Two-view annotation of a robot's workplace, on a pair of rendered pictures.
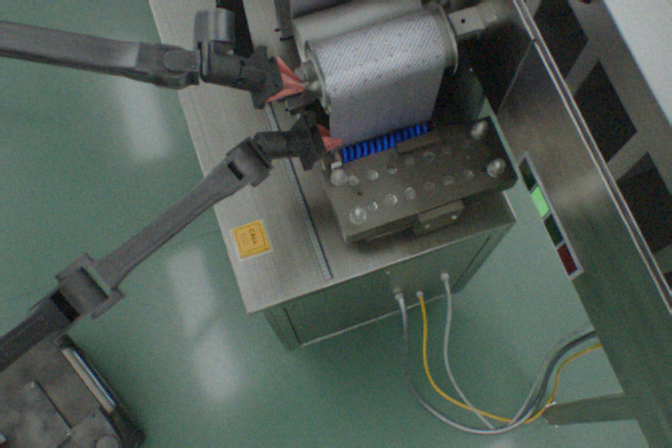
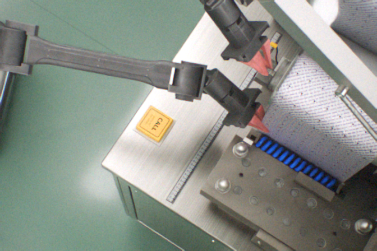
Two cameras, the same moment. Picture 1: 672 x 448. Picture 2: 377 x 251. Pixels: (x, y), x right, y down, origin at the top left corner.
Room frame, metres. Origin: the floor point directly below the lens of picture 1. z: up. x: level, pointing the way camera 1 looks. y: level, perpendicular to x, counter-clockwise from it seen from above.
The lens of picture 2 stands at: (0.16, -0.18, 2.69)
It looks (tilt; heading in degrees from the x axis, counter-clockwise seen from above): 75 degrees down; 43
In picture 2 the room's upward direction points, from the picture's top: 8 degrees clockwise
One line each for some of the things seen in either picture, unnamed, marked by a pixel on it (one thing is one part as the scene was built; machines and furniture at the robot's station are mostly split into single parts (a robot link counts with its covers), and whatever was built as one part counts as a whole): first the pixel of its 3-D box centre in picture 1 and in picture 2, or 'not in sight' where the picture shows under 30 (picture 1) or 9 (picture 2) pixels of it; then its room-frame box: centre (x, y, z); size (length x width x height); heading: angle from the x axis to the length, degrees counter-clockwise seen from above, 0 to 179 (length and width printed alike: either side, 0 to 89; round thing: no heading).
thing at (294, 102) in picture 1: (300, 114); (265, 85); (0.69, 0.08, 1.05); 0.06 x 0.05 x 0.31; 108
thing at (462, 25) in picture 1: (465, 22); not in sight; (0.76, -0.26, 1.28); 0.06 x 0.05 x 0.02; 108
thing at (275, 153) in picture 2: (386, 142); (297, 163); (0.63, -0.11, 1.03); 0.21 x 0.04 x 0.03; 108
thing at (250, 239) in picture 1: (250, 239); (154, 124); (0.45, 0.20, 0.91); 0.07 x 0.07 x 0.02; 18
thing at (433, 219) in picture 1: (438, 219); (272, 247); (0.47, -0.23, 0.96); 0.10 x 0.03 x 0.11; 108
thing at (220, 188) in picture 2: (357, 213); (223, 184); (0.46, -0.04, 1.05); 0.04 x 0.04 x 0.04
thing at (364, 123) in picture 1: (383, 119); (306, 147); (0.65, -0.10, 1.10); 0.23 x 0.01 x 0.18; 108
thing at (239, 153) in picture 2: (338, 175); (240, 148); (0.55, -0.01, 1.05); 0.04 x 0.04 x 0.04
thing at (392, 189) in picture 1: (418, 179); (289, 209); (0.55, -0.18, 1.00); 0.40 x 0.16 x 0.06; 108
